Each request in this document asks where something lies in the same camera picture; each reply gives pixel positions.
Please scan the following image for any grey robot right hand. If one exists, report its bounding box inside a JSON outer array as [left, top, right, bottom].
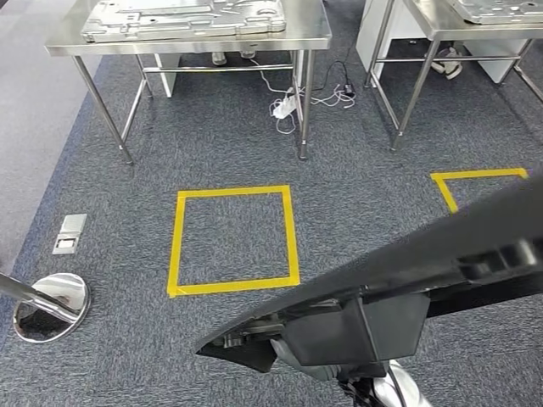
[[270, 336, 343, 384]]

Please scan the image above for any black plastic panel part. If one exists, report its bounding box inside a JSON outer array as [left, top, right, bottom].
[[195, 167, 543, 381]]

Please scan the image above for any stainless steel workbench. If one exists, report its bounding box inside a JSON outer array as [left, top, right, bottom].
[[45, 0, 333, 166]]

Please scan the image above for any yellow floor tape square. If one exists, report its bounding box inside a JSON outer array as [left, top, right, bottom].
[[429, 166, 529, 215], [166, 184, 301, 299]]

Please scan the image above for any white power strip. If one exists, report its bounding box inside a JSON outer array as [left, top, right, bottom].
[[271, 92, 298, 120]]

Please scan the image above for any silver floor socket cover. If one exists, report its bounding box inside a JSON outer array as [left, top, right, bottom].
[[51, 213, 88, 256]]

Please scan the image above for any stamped sheet metal plate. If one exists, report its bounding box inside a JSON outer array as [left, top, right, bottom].
[[80, 0, 288, 44], [449, 0, 543, 25]]

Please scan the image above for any stainless steel table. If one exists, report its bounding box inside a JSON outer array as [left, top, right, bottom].
[[364, 0, 543, 153]]

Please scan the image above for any black camera cable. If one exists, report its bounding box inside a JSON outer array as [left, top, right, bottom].
[[387, 364, 409, 407]]

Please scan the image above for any white power cable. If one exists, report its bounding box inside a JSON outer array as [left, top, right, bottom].
[[250, 56, 357, 136]]

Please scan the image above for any chrome stanchion post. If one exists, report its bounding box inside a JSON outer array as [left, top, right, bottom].
[[0, 272, 91, 344]]

